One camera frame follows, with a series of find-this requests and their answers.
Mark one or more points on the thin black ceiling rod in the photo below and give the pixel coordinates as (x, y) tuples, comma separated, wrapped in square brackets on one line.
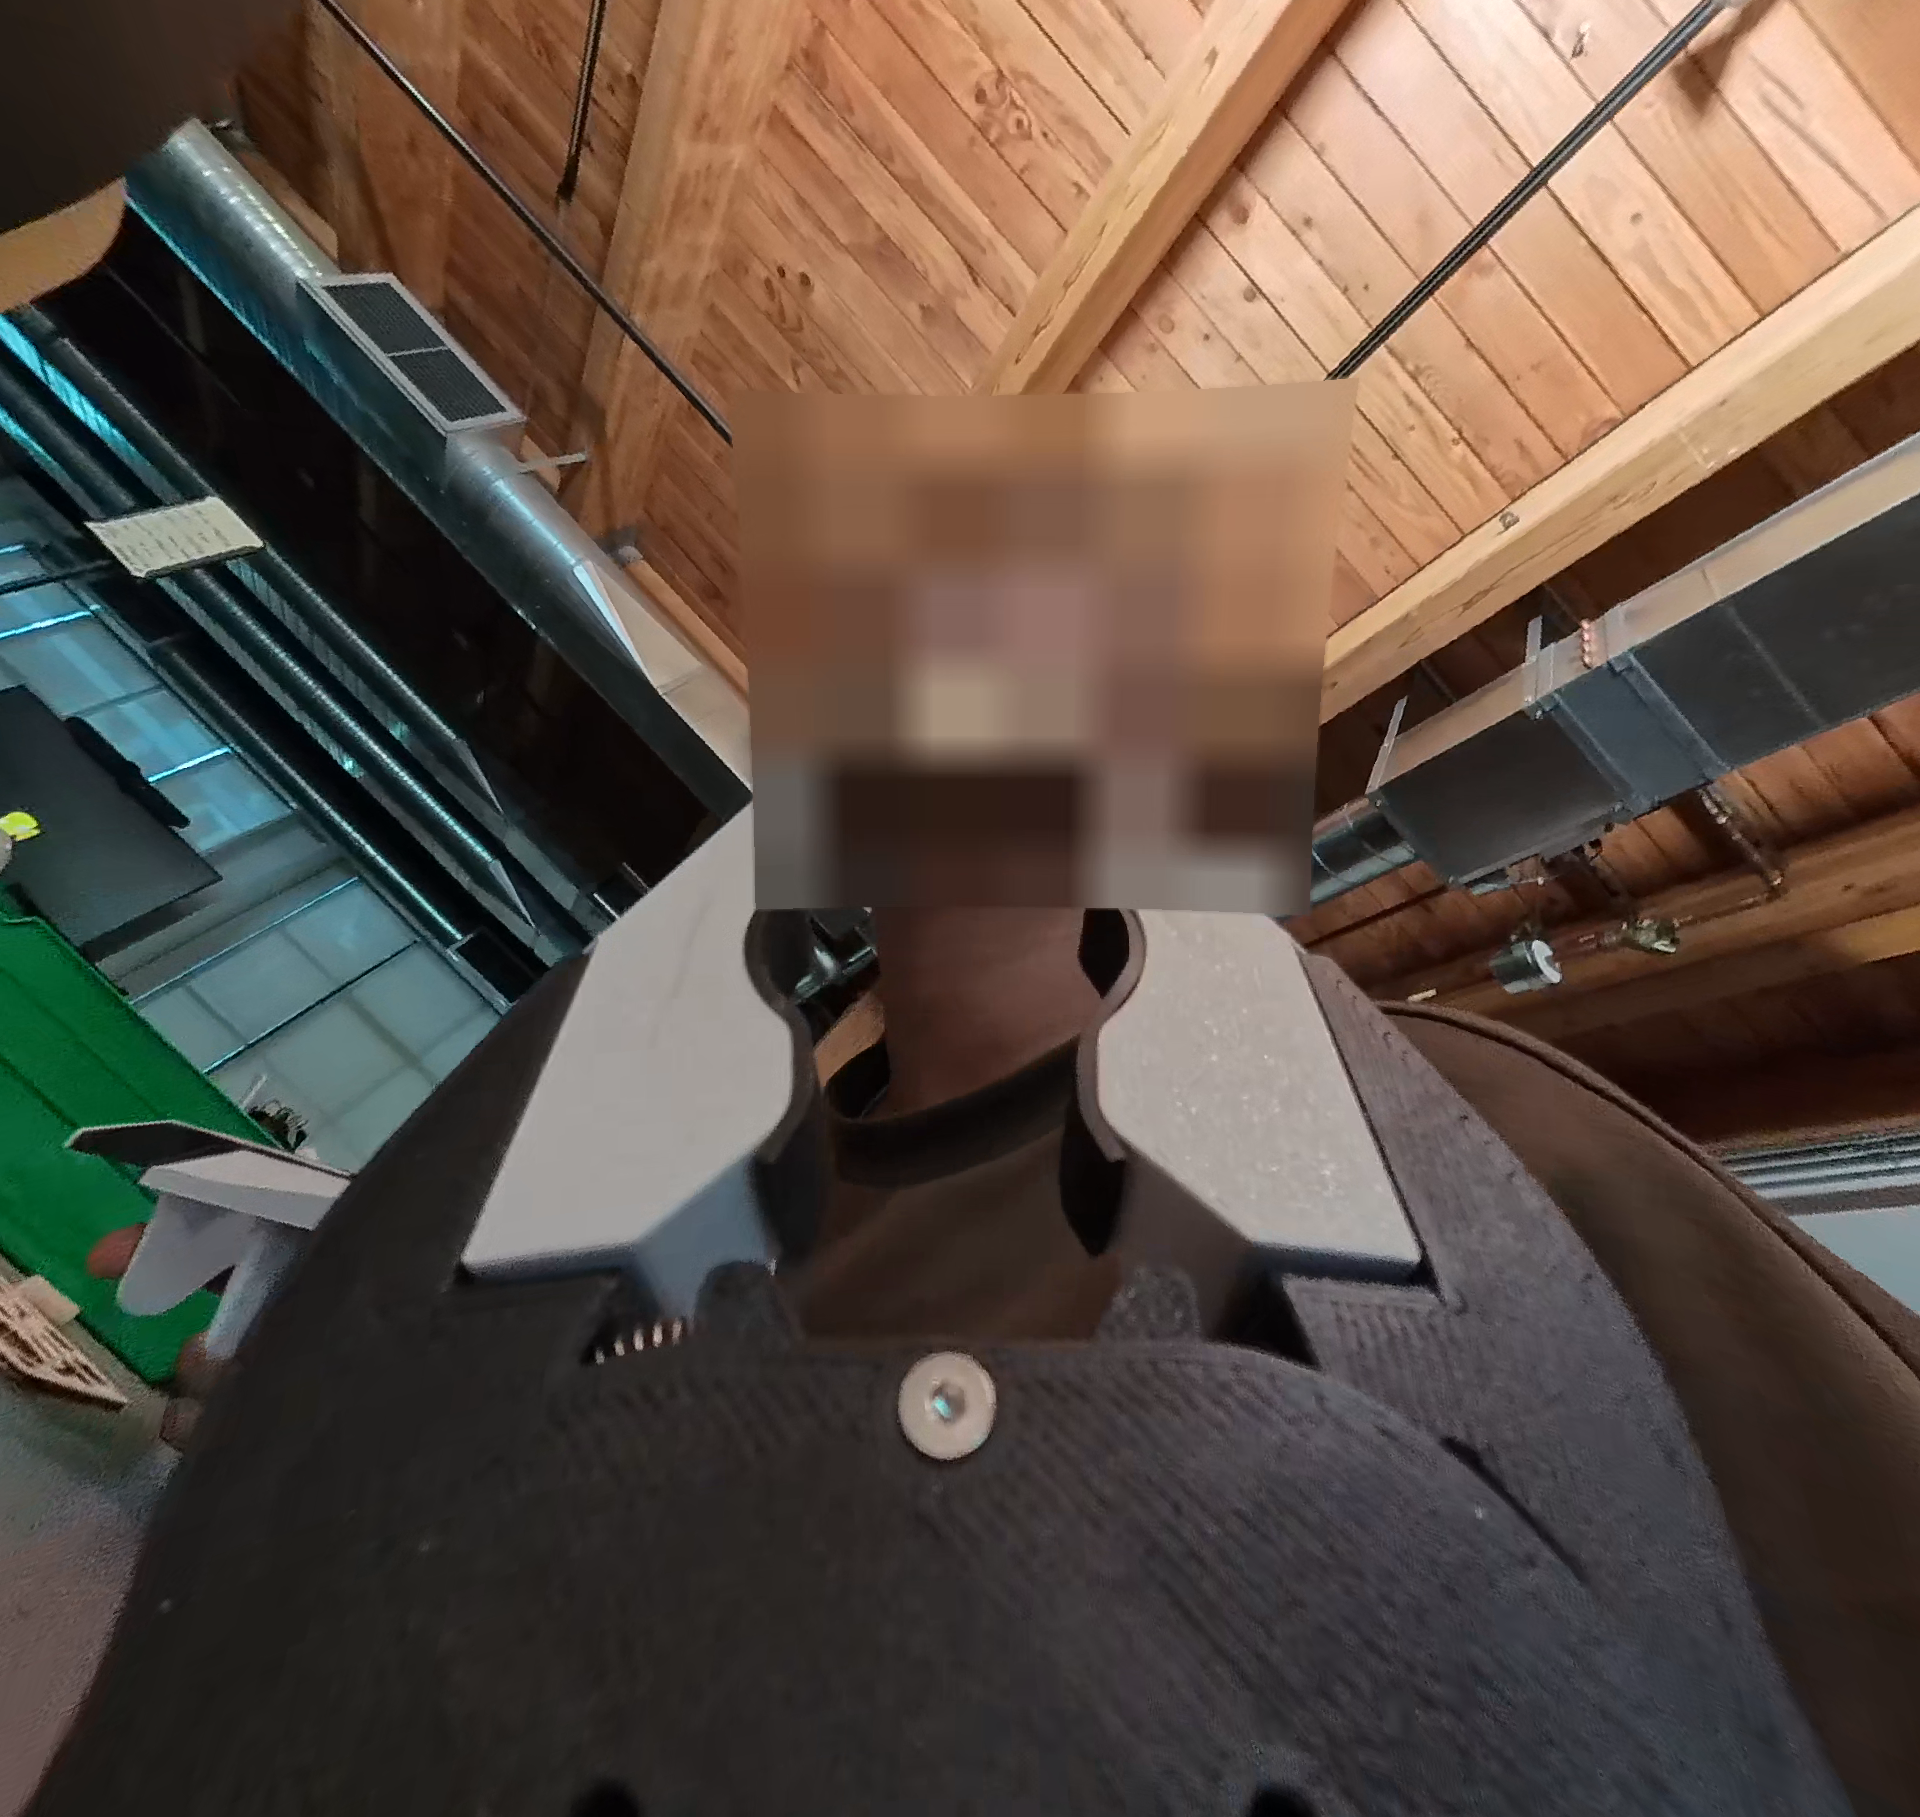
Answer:
[(511, 226)]

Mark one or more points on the dark rounded object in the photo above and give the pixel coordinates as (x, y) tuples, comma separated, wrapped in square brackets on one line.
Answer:
[(120, 32)]

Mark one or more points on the rectangular metal air duct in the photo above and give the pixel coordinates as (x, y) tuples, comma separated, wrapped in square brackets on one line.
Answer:
[(1621, 736)]

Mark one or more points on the round silver air duct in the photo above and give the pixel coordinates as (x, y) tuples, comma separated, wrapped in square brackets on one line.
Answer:
[(511, 526)]

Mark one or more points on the duct vent grille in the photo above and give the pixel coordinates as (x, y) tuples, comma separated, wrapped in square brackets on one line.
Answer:
[(413, 347)]

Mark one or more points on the ceiling pipe valve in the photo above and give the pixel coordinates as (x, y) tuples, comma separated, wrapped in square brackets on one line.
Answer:
[(1530, 959)]

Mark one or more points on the hanging paper sign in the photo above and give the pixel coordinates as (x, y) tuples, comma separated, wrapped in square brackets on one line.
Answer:
[(172, 538)]

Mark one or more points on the black ceiling light rail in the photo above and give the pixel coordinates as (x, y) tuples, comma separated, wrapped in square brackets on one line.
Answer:
[(1515, 204)]

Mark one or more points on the person's right hand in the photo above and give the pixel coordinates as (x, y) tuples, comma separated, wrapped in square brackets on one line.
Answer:
[(117, 1254)]

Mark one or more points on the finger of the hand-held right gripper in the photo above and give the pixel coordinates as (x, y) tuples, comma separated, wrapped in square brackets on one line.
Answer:
[(211, 1143), (254, 1199)]

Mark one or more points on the green backdrop panel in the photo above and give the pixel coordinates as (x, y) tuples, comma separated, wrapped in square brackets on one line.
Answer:
[(90, 1067)]

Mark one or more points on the wooden puzzle sheet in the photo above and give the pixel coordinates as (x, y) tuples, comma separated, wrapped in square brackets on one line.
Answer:
[(52, 1345)]

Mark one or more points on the black wall screen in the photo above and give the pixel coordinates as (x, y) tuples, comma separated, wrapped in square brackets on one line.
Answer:
[(90, 826)]

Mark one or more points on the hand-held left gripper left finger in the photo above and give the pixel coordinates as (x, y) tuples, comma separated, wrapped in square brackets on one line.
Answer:
[(601, 1097)]

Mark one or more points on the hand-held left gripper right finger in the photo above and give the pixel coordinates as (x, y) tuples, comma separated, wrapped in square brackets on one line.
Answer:
[(1261, 1112)]

